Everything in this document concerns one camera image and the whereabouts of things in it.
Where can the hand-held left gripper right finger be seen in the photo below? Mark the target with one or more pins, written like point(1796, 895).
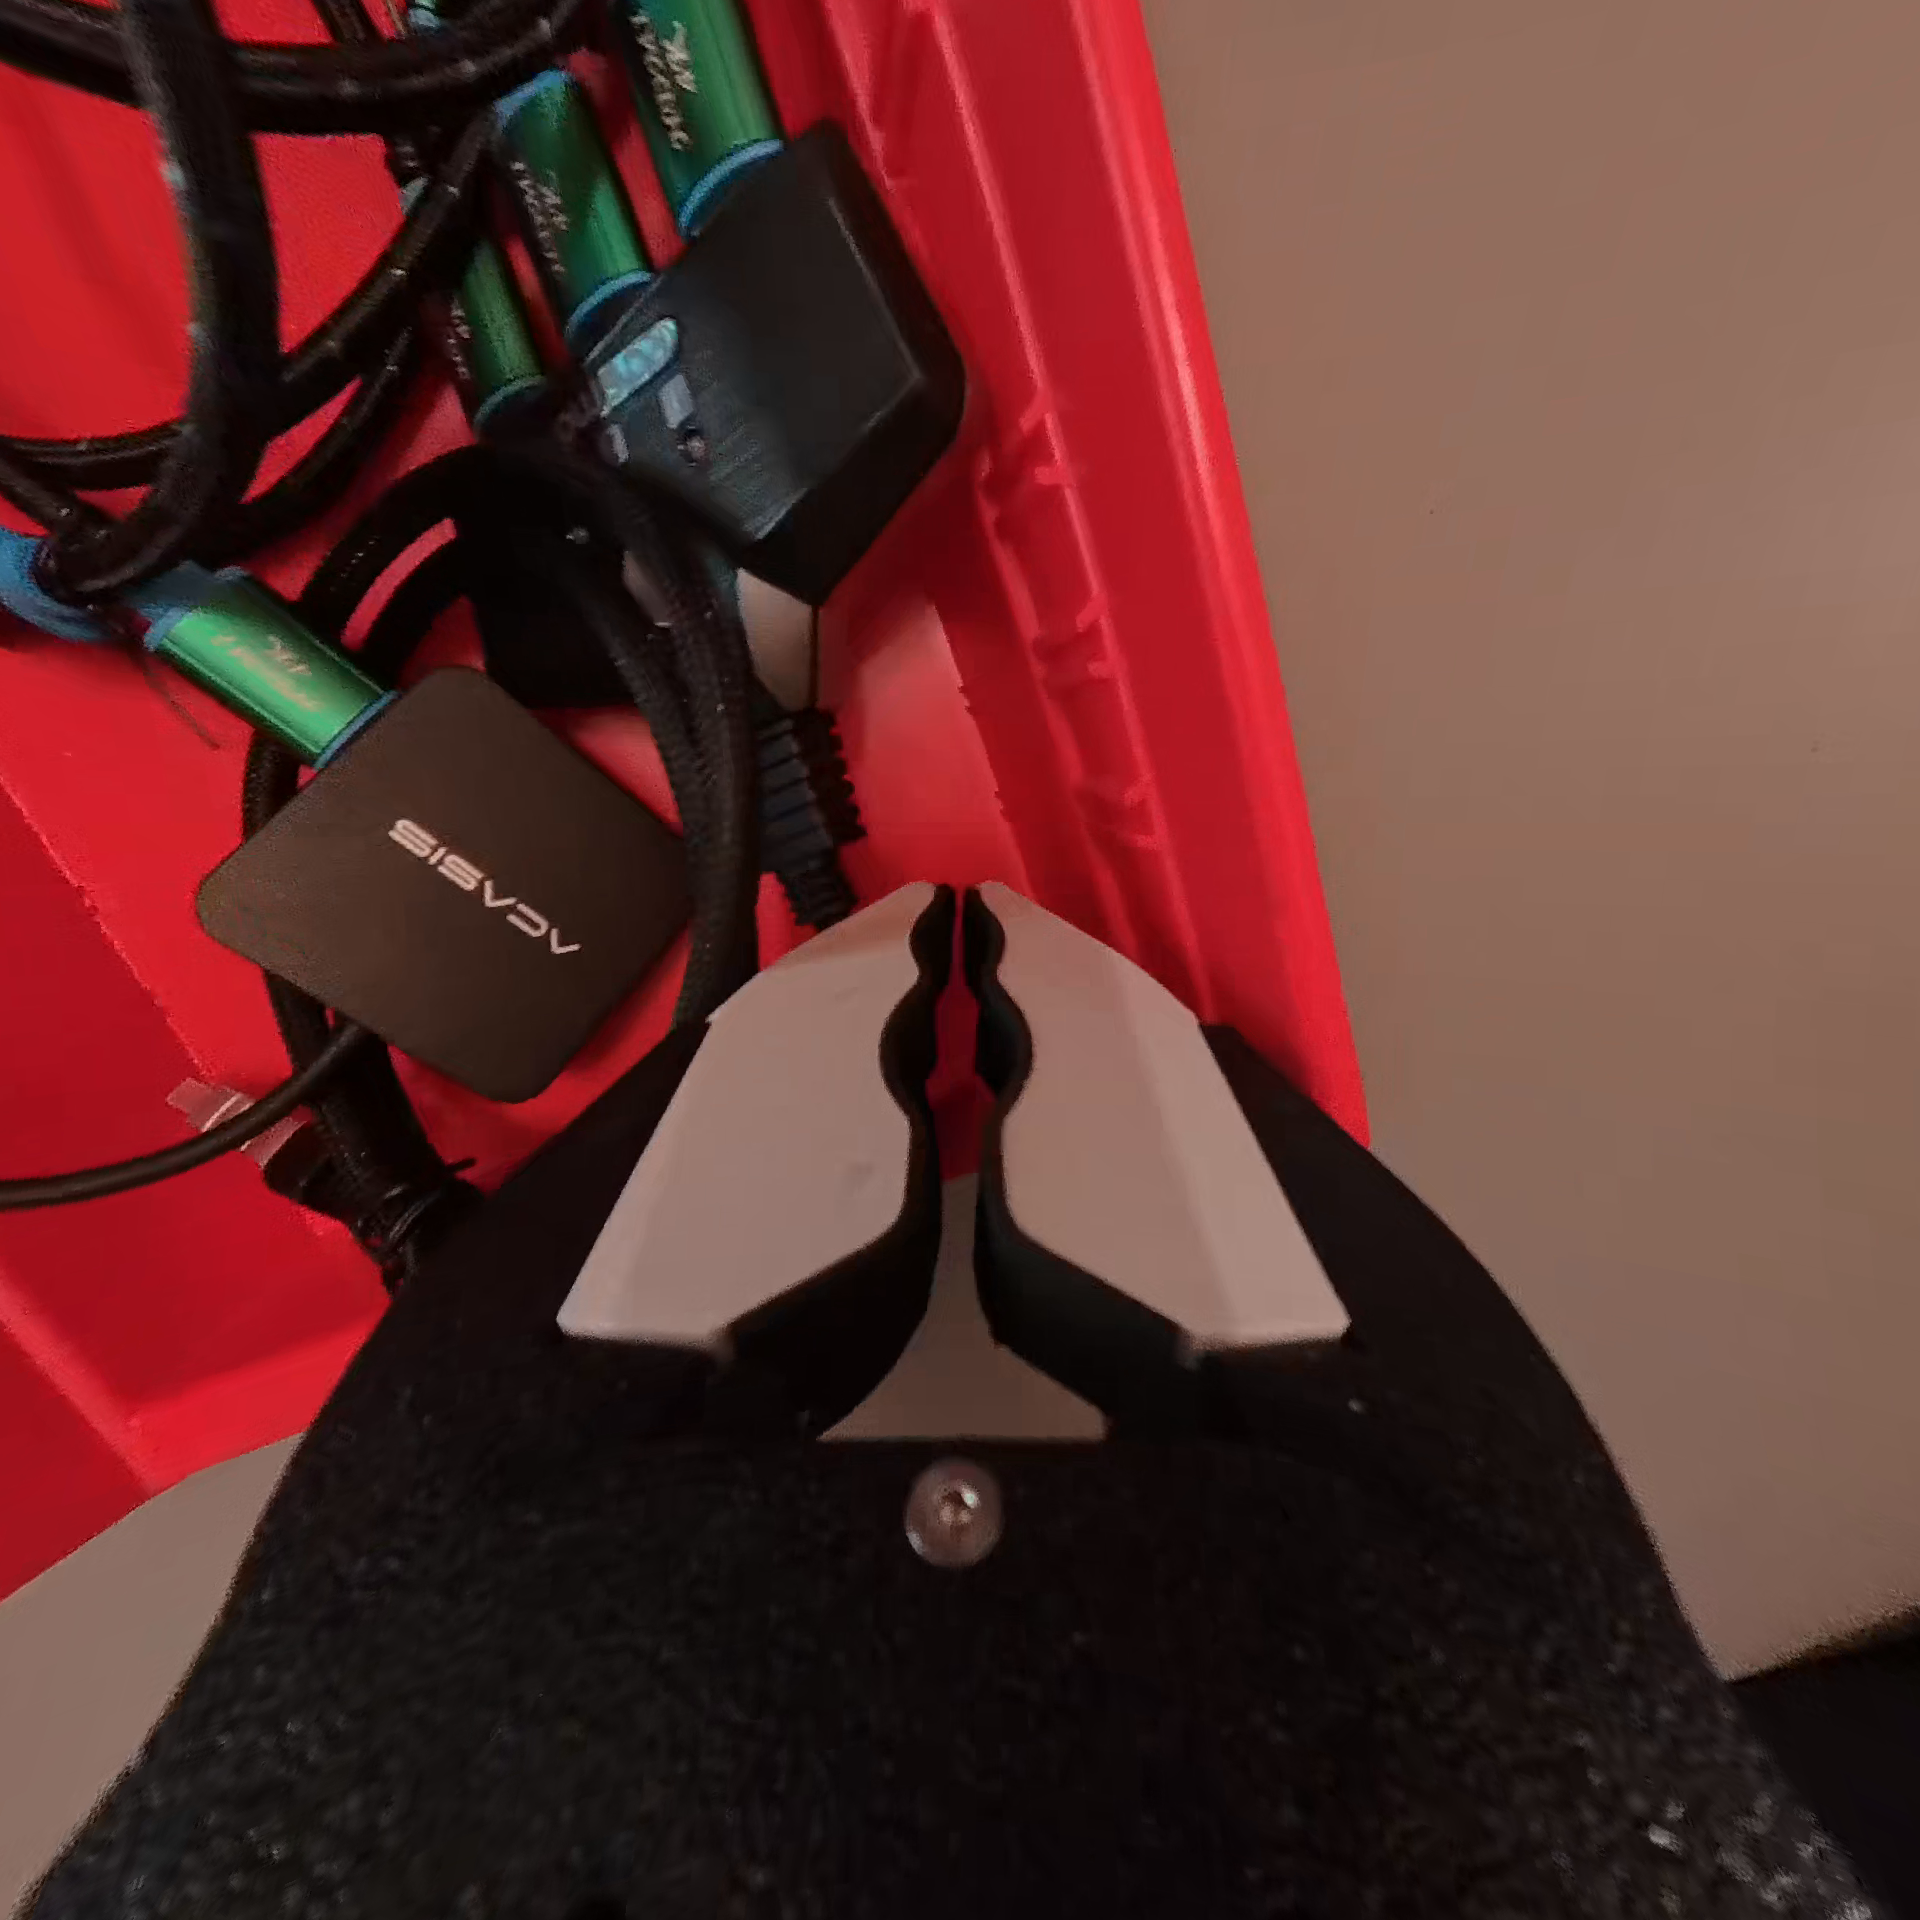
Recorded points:
point(1172, 1186)

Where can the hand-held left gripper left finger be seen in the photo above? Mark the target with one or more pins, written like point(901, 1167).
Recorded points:
point(749, 1169)

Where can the black USB hub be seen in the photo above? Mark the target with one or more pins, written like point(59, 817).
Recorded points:
point(452, 885)

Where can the red plastic bin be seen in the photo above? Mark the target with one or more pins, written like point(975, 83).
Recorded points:
point(1078, 377)

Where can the grey desk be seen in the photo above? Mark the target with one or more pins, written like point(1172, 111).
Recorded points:
point(1575, 600)

